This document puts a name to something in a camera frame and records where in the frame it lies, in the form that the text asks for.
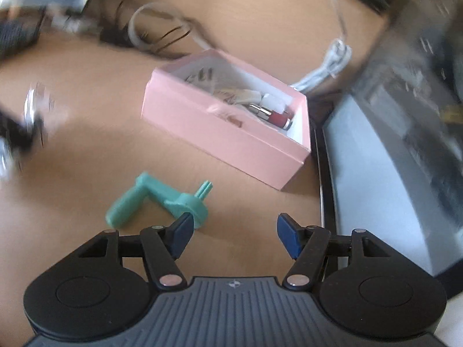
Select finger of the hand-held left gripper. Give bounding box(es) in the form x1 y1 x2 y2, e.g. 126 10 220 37
0 108 47 178

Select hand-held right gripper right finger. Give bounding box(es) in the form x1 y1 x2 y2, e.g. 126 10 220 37
277 213 392 291

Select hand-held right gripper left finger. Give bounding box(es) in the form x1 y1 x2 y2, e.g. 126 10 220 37
77 212 196 292

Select teal plastic crank handle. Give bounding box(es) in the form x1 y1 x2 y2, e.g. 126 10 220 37
104 171 215 230

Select pink cardboard box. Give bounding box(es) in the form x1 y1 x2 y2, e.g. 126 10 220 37
140 48 313 191

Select black keyboard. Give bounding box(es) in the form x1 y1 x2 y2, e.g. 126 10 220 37
0 17 45 59

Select grey computer case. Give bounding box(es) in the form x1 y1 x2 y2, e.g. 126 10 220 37
316 0 463 280

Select red lipstick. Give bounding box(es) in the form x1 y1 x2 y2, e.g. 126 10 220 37
249 103 294 130

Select black cables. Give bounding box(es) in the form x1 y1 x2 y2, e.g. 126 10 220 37
99 0 194 59

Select white looped cable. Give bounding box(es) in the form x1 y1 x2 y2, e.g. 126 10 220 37
128 2 215 52

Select white bundled cable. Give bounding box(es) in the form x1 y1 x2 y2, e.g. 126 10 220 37
289 0 354 93

